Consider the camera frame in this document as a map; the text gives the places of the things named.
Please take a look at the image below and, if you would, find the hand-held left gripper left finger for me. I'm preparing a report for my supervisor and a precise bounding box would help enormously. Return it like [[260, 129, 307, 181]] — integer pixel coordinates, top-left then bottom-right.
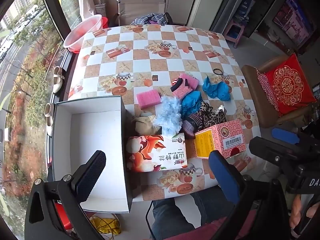
[[24, 150, 107, 240]]

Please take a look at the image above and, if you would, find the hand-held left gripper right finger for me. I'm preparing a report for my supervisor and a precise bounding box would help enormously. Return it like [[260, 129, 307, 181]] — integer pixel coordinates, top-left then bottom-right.
[[209, 150, 292, 240]]

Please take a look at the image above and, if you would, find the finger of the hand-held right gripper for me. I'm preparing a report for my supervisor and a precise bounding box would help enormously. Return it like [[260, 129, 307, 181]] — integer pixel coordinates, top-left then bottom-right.
[[249, 136, 304, 172], [271, 127, 320, 153]]

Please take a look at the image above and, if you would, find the white cardboard box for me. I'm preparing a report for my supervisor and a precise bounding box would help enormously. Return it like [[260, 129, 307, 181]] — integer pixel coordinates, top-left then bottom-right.
[[51, 95, 134, 214]]

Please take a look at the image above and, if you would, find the leopard print scrunchie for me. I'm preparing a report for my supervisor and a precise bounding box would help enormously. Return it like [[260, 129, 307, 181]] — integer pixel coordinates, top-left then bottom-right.
[[197, 102, 227, 128]]

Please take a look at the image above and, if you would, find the blue cloth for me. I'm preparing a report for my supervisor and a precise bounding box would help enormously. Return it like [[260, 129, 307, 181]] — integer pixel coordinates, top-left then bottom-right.
[[180, 91, 203, 118], [202, 76, 232, 102]]

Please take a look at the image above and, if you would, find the pink knitted glove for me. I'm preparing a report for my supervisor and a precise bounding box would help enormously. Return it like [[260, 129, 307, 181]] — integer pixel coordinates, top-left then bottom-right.
[[170, 78, 193, 99]]

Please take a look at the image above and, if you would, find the person's right hand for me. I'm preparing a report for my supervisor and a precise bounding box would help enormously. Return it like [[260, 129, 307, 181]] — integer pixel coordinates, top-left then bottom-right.
[[292, 194, 320, 230]]

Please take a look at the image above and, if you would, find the pink patterned carton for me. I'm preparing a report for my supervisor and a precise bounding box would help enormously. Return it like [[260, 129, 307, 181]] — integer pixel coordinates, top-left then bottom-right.
[[194, 119, 247, 159]]

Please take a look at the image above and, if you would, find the red checkered cushion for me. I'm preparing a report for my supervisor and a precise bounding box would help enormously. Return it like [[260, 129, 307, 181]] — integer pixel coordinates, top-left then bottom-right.
[[257, 72, 279, 110]]

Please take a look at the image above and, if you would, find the red embroidered cushion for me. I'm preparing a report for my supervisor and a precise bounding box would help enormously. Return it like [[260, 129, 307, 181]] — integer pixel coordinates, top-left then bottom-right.
[[265, 53, 317, 117]]

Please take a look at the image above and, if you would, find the red plastic stool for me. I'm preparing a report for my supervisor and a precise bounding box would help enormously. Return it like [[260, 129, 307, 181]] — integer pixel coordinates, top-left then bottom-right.
[[54, 201, 73, 230]]

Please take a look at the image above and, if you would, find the wooden armchair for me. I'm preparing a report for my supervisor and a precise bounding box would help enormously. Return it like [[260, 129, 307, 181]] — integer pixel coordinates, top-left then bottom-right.
[[241, 55, 320, 129]]

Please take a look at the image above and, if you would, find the person's leg in jeans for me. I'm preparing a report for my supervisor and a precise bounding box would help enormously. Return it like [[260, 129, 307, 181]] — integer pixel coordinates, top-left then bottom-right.
[[152, 187, 225, 240]]

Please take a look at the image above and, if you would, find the floral tissue box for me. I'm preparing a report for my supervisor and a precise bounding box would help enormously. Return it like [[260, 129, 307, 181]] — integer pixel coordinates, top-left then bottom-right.
[[126, 133, 188, 172]]

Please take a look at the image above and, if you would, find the television screen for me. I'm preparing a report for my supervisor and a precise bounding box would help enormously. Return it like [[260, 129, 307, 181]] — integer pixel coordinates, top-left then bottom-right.
[[272, 0, 314, 48]]

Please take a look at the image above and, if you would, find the pink plastic stool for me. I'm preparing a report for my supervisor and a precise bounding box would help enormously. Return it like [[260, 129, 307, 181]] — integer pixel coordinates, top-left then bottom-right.
[[222, 20, 247, 48]]

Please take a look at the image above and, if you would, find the checkered patterned tablecloth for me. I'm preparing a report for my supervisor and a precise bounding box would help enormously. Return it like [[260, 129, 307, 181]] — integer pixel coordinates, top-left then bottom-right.
[[62, 25, 262, 203]]

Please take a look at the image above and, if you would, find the pink plastic basin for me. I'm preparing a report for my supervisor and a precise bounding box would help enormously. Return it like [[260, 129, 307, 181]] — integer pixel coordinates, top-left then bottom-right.
[[63, 14, 103, 53]]

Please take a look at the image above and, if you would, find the plaid cloth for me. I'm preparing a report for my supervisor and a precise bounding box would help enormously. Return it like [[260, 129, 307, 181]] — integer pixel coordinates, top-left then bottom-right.
[[130, 14, 167, 26]]

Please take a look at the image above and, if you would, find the folding chair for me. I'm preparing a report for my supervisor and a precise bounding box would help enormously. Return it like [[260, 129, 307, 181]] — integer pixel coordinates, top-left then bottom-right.
[[110, 0, 173, 27]]

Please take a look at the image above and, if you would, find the black cable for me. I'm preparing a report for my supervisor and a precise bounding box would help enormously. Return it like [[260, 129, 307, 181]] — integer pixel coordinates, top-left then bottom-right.
[[146, 200, 155, 240]]

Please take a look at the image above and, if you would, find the cream strap shoe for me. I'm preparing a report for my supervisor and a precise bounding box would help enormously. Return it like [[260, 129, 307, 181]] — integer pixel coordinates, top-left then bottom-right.
[[44, 103, 55, 137], [52, 66, 66, 95]]

